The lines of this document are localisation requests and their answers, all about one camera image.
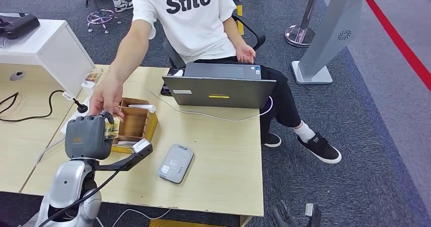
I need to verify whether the black stool chrome base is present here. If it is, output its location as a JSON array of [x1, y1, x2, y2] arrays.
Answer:
[[71, 0, 122, 35]]

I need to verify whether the patterned ID card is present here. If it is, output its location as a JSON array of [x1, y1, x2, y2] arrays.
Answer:
[[105, 116, 121, 140]]

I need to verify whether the black power cable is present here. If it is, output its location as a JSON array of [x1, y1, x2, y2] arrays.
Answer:
[[0, 90, 89, 122]]

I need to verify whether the thin grey cable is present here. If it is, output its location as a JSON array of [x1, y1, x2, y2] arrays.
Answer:
[[35, 137, 65, 166]]

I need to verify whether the white laptop cable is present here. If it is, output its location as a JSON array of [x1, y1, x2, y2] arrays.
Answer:
[[149, 90, 274, 122]]

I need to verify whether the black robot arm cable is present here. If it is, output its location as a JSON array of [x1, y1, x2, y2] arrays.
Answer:
[[38, 168, 120, 227]]

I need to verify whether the red floor tape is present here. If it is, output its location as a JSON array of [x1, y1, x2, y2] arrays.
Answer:
[[363, 0, 431, 91]]

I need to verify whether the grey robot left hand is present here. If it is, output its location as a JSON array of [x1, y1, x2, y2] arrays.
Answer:
[[65, 110, 115, 160]]

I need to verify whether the light wooden side desk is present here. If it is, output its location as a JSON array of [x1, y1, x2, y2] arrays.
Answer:
[[0, 63, 83, 194]]

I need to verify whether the person's left hand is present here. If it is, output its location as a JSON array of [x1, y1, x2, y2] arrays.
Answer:
[[235, 44, 257, 64]]

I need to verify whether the black office chair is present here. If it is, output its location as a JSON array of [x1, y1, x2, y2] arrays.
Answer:
[[162, 13, 267, 69]]

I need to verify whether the white cabinet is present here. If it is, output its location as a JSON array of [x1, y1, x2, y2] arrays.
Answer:
[[0, 18, 95, 99]]

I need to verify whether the grey card reader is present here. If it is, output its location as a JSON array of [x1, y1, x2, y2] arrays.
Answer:
[[159, 143, 195, 184]]

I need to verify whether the white power strip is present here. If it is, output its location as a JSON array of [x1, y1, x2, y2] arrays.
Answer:
[[59, 95, 92, 135]]

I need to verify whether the small patterned packet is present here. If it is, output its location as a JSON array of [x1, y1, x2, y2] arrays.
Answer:
[[82, 68, 104, 89]]

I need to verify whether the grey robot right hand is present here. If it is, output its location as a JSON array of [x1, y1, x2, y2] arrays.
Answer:
[[271, 200, 299, 227]]

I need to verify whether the chrome stanchion post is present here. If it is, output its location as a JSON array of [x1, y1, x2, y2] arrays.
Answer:
[[284, 0, 325, 48]]

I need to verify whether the person's black shoe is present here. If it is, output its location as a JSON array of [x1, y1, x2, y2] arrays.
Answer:
[[297, 132, 343, 165], [262, 133, 282, 148]]

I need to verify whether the yellow floor tape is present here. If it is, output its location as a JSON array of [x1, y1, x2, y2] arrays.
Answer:
[[149, 218, 242, 227], [236, 5, 244, 36]]

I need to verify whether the white cable under desk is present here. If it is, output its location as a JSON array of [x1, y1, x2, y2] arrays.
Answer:
[[96, 208, 172, 227]]

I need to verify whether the grey kiosk stand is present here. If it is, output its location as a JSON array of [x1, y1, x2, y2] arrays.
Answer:
[[291, 0, 366, 85]]

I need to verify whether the wooden card box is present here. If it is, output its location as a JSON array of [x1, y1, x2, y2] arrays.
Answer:
[[111, 98, 159, 154]]

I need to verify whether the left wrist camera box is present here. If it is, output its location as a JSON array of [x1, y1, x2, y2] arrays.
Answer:
[[94, 138, 154, 172]]

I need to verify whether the grey laptop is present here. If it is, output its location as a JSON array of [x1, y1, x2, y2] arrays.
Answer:
[[162, 62, 277, 110]]

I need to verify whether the person's right hand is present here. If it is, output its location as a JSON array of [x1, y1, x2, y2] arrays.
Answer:
[[88, 77, 125, 122]]

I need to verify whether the person's right black shoe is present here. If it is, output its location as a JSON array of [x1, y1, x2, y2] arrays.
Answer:
[[262, 133, 282, 148]]

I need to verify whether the person's left black shoe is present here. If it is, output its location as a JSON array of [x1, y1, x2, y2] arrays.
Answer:
[[297, 132, 343, 165]]

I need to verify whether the black device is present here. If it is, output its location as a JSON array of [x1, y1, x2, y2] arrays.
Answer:
[[0, 13, 41, 40]]

